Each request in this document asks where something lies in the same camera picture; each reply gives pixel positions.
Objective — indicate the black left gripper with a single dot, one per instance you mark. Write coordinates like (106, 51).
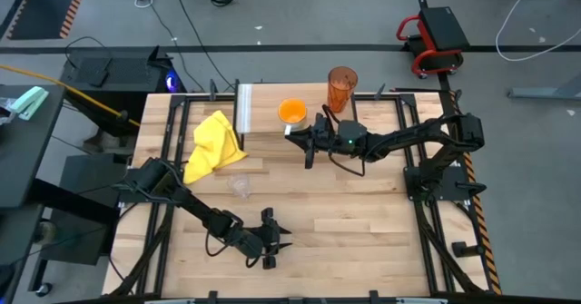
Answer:
(265, 240)

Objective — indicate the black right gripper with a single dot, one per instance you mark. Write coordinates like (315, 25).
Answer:
(329, 140)

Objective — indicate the yellow and white ceramic mug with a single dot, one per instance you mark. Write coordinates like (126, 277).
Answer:
(292, 111)

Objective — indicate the orange translucent tumbler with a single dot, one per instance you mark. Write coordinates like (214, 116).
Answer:
(340, 91)

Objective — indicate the clear plastic cup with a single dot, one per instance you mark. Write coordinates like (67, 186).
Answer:
(240, 187)

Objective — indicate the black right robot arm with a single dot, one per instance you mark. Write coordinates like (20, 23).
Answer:
(408, 136)

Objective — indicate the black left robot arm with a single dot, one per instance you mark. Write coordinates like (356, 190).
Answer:
(199, 208)

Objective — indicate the wooden shelf with black legs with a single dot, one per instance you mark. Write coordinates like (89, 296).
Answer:
(263, 113)

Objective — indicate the yellow cloth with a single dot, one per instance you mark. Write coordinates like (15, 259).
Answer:
(213, 145)

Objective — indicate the red and black rolling stool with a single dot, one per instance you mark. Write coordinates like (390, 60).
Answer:
(440, 32)

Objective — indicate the black computer tower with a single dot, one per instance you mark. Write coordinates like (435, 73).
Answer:
(127, 75)

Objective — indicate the orange black hazard strip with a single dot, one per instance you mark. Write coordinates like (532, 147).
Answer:
(484, 231)

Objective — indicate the grey stand base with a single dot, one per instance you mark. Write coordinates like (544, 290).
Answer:
(544, 91)

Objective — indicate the black desk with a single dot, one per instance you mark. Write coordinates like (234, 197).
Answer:
(22, 150)

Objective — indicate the mint green stapler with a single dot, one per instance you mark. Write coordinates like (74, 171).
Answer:
(29, 102)

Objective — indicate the black mat with striped edge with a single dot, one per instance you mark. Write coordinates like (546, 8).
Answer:
(45, 4)

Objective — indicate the black aluminium table frame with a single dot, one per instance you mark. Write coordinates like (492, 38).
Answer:
(178, 101)

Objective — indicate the black rolling cart frame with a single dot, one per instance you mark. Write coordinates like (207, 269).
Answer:
(77, 240)

